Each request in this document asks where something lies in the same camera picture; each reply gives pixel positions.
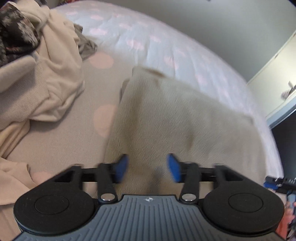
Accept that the dark patterned garment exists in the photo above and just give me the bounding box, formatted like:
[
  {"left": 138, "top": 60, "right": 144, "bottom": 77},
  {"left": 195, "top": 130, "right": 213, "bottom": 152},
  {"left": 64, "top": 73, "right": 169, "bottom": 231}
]
[{"left": 0, "top": 1, "right": 41, "bottom": 67}]

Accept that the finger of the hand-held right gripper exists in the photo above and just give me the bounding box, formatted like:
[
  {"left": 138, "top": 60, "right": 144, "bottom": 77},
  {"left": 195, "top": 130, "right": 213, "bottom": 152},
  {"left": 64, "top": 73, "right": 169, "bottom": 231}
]
[{"left": 264, "top": 176, "right": 284, "bottom": 192}]

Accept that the dark wardrobe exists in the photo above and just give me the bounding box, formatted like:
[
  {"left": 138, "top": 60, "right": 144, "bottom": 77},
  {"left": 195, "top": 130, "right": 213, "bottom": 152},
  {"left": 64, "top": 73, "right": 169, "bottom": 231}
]
[{"left": 270, "top": 111, "right": 296, "bottom": 179}]

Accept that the cream cloth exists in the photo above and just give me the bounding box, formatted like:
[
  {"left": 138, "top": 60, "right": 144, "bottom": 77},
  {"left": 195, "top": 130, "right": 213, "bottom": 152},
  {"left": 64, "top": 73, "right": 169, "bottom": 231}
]
[{"left": 0, "top": 120, "right": 37, "bottom": 207}]

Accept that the beige ribbed knit garment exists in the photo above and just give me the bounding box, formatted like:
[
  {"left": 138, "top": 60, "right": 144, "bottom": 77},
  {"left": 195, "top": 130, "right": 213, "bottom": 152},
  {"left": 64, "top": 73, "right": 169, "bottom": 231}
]
[{"left": 0, "top": 56, "right": 50, "bottom": 132}]

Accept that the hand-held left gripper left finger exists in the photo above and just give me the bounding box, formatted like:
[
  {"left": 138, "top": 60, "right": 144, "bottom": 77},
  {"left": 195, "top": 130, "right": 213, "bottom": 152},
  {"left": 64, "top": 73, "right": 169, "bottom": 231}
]
[{"left": 52, "top": 154, "right": 129, "bottom": 204}]

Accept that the person's right hand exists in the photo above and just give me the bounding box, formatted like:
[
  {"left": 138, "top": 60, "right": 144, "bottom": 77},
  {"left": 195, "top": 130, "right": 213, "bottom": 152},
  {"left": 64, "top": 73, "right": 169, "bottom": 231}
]
[{"left": 284, "top": 201, "right": 296, "bottom": 220}]

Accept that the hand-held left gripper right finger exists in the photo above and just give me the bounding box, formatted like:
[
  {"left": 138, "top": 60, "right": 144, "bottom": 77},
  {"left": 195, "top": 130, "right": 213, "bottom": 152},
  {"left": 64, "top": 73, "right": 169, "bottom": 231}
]
[{"left": 167, "top": 153, "right": 245, "bottom": 204}]

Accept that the cream door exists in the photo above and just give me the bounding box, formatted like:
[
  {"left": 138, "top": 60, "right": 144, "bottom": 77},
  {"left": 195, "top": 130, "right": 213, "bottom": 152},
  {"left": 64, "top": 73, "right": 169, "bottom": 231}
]
[{"left": 247, "top": 30, "right": 296, "bottom": 118}]

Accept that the bed with pink dotted sheet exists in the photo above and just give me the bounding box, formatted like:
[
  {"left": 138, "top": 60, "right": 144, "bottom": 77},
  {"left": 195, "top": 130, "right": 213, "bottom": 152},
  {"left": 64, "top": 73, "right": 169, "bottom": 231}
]
[{"left": 0, "top": 0, "right": 285, "bottom": 241}]

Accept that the grey cloth on door handle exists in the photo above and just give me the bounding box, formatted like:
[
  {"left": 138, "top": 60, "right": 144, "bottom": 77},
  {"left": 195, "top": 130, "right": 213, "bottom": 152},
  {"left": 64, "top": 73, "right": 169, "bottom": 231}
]
[{"left": 281, "top": 86, "right": 296, "bottom": 99}]

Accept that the cream white garment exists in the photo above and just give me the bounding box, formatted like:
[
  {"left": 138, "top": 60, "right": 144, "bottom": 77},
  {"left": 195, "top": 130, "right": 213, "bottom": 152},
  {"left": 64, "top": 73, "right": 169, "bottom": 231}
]
[{"left": 29, "top": 5, "right": 85, "bottom": 122}]

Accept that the beige fleece hoodie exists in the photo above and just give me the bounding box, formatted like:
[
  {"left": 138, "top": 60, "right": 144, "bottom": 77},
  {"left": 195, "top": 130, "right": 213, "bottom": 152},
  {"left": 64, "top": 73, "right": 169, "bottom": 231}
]
[{"left": 104, "top": 66, "right": 266, "bottom": 195}]

